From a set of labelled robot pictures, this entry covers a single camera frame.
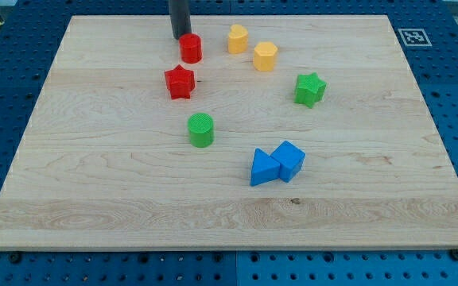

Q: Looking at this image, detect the red star block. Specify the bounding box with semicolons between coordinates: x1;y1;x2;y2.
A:
164;64;196;99

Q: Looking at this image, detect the blue triangle block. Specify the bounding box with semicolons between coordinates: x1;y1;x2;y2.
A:
250;149;281;187

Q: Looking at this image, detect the black bolt right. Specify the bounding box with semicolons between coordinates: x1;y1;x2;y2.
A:
449;249;458;261

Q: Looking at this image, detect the green star block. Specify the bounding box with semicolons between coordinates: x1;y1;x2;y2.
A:
294;72;328;109

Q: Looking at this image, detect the black bolt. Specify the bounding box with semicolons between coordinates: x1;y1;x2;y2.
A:
8;252;22;264
449;249;458;261

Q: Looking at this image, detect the blue cube block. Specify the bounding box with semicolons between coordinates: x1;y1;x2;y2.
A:
271;141;305;183

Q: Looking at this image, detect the yellow heart block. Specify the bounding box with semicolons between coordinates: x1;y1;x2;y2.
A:
227;24;249;54

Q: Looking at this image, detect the black bolt left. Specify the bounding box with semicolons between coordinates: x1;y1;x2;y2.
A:
8;252;22;264

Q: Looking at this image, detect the wooden board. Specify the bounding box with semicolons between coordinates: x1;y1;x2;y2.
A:
0;15;458;251

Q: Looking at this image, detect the white fiducial marker tag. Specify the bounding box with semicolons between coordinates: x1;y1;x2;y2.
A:
398;28;432;47

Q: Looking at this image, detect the yellow hexagon block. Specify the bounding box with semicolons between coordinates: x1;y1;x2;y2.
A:
253;41;278;72

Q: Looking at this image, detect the red cylinder block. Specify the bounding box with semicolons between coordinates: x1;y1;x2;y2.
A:
179;33;203;64

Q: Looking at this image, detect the green cylinder block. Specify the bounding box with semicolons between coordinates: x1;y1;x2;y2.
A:
188;113;214;148

